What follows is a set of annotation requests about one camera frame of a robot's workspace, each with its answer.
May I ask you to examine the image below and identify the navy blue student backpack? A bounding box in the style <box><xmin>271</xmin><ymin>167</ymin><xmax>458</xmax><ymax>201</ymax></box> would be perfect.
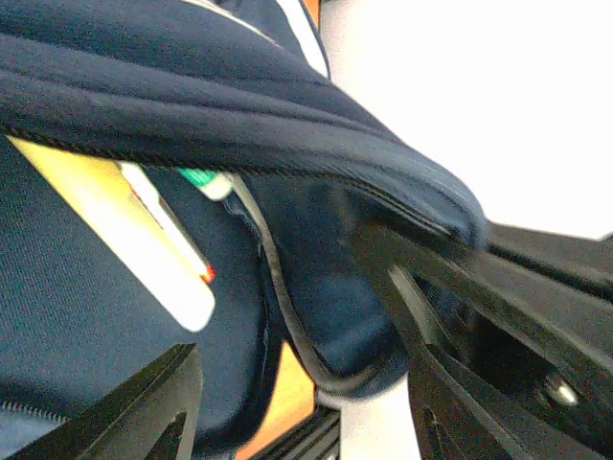
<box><xmin>1</xmin><ymin>1</ymin><xmax>487</xmax><ymax>459</ymax></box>

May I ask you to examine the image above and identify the red marker pen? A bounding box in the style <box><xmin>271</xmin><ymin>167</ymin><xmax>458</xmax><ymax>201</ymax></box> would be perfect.
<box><xmin>117</xmin><ymin>162</ymin><xmax>216</xmax><ymax>284</ymax></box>

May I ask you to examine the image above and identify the yellow highlighter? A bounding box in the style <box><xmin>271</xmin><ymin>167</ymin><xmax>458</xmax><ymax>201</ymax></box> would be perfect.
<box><xmin>10</xmin><ymin>137</ymin><xmax>216</xmax><ymax>333</ymax></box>

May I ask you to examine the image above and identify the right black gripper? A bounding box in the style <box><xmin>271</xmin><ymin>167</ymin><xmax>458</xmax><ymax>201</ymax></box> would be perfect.
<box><xmin>411</xmin><ymin>225</ymin><xmax>612</xmax><ymax>456</ymax></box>

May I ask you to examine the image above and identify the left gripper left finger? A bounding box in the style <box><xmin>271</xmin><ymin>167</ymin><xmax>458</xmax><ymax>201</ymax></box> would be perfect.
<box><xmin>10</xmin><ymin>343</ymin><xmax>203</xmax><ymax>459</ymax></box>

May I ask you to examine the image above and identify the green white glue stick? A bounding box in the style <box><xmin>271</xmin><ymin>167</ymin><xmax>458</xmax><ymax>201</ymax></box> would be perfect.
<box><xmin>177</xmin><ymin>168</ymin><xmax>233</xmax><ymax>201</ymax></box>

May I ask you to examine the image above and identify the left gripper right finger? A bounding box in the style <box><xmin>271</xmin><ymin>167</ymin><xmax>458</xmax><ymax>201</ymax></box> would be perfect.
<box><xmin>353</xmin><ymin>229</ymin><xmax>594</xmax><ymax>459</ymax></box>

